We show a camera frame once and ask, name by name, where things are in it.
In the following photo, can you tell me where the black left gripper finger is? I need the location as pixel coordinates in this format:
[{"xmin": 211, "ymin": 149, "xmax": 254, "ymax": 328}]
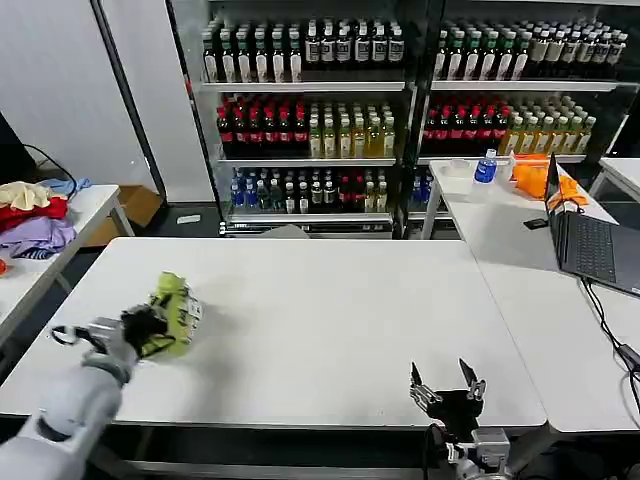
[
  {"xmin": 141, "ymin": 335, "xmax": 177, "ymax": 359},
  {"xmin": 149, "ymin": 292, "xmax": 205, "ymax": 332}
]

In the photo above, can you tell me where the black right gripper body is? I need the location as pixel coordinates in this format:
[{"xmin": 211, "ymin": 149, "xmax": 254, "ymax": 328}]
[{"xmin": 424, "ymin": 388, "xmax": 485, "ymax": 444}]

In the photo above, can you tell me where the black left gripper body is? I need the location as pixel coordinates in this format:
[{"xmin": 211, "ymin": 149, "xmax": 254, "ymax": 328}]
[{"xmin": 121, "ymin": 306, "xmax": 170, "ymax": 359}]

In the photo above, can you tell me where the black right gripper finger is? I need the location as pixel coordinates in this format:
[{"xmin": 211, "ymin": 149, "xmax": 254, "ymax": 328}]
[
  {"xmin": 409, "ymin": 362, "xmax": 444, "ymax": 410},
  {"xmin": 458, "ymin": 357, "xmax": 487, "ymax": 401}
]

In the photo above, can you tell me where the yellow-green shirt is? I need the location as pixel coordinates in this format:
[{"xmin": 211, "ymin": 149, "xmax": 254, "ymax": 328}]
[{"xmin": 140, "ymin": 271, "xmax": 205, "ymax": 359}]

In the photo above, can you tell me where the cardboard box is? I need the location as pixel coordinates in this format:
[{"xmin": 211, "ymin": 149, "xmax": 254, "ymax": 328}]
[{"xmin": 84, "ymin": 184, "xmax": 164, "ymax": 247}]

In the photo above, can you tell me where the grey chair back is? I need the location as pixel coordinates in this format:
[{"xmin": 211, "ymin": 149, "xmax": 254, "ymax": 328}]
[{"xmin": 259, "ymin": 224, "xmax": 311, "ymax": 241}]

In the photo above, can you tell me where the purple cloth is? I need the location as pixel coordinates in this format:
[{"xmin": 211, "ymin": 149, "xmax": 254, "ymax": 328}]
[{"xmin": 0, "ymin": 218, "xmax": 79, "ymax": 260}]

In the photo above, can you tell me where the red cloth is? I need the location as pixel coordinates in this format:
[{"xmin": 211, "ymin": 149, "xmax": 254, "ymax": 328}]
[{"xmin": 0, "ymin": 197, "xmax": 70, "ymax": 232}]

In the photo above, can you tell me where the black power adapter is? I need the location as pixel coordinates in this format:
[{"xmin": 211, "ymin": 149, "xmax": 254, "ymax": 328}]
[{"xmin": 615, "ymin": 342, "xmax": 640, "ymax": 370}]

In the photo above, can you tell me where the light blue cloth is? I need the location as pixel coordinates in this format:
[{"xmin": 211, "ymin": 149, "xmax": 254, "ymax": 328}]
[{"xmin": 39, "ymin": 177, "xmax": 94, "ymax": 197}]

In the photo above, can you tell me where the cream cloth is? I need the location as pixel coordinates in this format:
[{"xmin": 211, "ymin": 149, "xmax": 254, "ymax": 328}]
[{"xmin": 0, "ymin": 180, "xmax": 54, "ymax": 211}]

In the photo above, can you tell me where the dark grey laptop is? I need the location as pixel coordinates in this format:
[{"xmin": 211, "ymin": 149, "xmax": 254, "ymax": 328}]
[{"xmin": 544, "ymin": 152, "xmax": 640, "ymax": 297}]

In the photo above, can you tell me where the orange cloth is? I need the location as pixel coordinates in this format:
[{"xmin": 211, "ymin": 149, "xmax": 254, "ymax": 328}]
[{"xmin": 512, "ymin": 153, "xmax": 585, "ymax": 215}]

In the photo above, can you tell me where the blue-label water bottle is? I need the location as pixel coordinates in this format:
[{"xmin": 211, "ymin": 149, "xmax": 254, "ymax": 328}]
[{"xmin": 472, "ymin": 148, "xmax": 498, "ymax": 185}]

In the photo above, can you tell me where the black monitor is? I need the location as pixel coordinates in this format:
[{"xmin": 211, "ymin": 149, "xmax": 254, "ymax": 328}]
[{"xmin": 0, "ymin": 110, "xmax": 37, "ymax": 187}]

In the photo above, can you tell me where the shelf rack with drink bottles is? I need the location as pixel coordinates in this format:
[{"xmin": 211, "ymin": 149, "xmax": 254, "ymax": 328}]
[
  {"xmin": 167, "ymin": 0, "xmax": 419, "ymax": 236},
  {"xmin": 407, "ymin": 0, "xmax": 640, "ymax": 240}
]

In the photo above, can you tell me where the white side table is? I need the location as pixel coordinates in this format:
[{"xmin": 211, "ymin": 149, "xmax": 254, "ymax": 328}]
[{"xmin": 588, "ymin": 156, "xmax": 640, "ymax": 204}]

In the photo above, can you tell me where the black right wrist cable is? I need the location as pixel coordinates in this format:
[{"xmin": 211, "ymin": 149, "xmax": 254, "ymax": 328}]
[{"xmin": 423, "ymin": 422, "xmax": 454, "ymax": 480}]

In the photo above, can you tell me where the black laptop power cable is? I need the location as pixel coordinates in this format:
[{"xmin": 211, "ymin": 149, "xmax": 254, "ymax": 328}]
[{"xmin": 579, "ymin": 277, "xmax": 640, "ymax": 424}]

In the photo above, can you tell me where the black monitor cable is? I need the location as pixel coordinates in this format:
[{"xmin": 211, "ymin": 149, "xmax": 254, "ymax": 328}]
[{"xmin": 22, "ymin": 143, "xmax": 81, "ymax": 196}]

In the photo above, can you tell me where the black partition post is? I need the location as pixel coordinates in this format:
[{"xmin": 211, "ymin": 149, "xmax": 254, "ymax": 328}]
[{"xmin": 89, "ymin": 0, "xmax": 169, "ymax": 206}]

